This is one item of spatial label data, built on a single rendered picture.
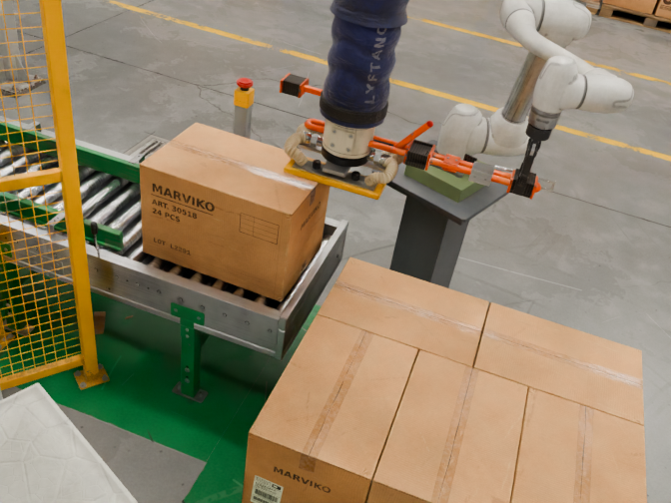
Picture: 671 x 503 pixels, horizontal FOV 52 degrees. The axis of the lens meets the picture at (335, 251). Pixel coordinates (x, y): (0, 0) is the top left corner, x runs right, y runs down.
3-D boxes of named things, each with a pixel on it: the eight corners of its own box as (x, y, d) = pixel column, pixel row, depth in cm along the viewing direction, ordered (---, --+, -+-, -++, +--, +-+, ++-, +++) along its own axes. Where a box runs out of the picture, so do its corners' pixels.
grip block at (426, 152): (401, 165, 227) (405, 149, 224) (408, 152, 235) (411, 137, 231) (426, 172, 226) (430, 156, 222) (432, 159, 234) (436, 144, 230)
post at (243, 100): (224, 270, 352) (234, 90, 293) (230, 263, 357) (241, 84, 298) (236, 275, 351) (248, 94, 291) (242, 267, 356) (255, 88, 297)
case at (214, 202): (142, 251, 269) (139, 164, 245) (194, 204, 300) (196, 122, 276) (282, 302, 256) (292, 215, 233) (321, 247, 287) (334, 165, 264)
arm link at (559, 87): (534, 113, 202) (577, 118, 204) (551, 62, 193) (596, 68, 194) (525, 97, 211) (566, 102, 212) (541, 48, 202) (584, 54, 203)
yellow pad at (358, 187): (283, 172, 232) (284, 159, 229) (293, 160, 240) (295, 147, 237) (377, 201, 226) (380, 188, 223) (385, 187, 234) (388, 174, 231)
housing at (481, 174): (467, 181, 225) (471, 169, 222) (470, 172, 230) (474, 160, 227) (488, 187, 223) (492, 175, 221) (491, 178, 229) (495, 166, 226)
